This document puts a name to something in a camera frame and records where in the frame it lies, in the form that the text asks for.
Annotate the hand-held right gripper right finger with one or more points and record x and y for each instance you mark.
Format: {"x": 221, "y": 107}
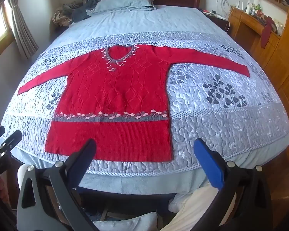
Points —
{"x": 208, "y": 164}

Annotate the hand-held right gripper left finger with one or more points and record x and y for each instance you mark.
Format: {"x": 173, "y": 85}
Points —
{"x": 84, "y": 158}

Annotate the red knitted sweater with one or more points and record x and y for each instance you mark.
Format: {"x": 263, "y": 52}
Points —
{"x": 110, "y": 89}

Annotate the white cloth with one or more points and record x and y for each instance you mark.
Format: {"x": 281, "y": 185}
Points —
{"x": 202, "y": 209}

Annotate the bed with quilted cover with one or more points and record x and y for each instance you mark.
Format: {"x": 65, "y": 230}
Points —
{"x": 219, "y": 115}

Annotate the dark wooden footboard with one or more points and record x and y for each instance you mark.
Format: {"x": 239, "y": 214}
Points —
{"x": 130, "y": 195}

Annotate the white cushion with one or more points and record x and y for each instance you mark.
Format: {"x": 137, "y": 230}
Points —
{"x": 125, "y": 222}

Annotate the beige curtain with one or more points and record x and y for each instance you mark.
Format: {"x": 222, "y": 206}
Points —
{"x": 21, "y": 28}

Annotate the light wooden cabinet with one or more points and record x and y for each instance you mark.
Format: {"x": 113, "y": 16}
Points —
{"x": 277, "y": 60}

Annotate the brown crumpled cloth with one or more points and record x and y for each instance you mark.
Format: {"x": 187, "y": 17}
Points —
{"x": 61, "y": 16}

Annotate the dark wooden nightstand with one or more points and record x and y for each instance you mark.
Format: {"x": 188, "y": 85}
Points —
{"x": 218, "y": 21}

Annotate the dark red hanging cloth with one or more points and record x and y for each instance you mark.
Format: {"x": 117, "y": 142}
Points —
{"x": 266, "y": 32}

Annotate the dark clothing pile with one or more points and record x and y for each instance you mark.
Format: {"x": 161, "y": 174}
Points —
{"x": 83, "y": 10}

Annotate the light blue bed sheet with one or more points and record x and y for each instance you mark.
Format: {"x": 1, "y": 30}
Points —
{"x": 173, "y": 19}

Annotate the light blue pillow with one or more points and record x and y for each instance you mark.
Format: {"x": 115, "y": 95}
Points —
{"x": 125, "y": 2}

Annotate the white router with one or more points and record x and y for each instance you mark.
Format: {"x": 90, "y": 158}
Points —
{"x": 239, "y": 6}

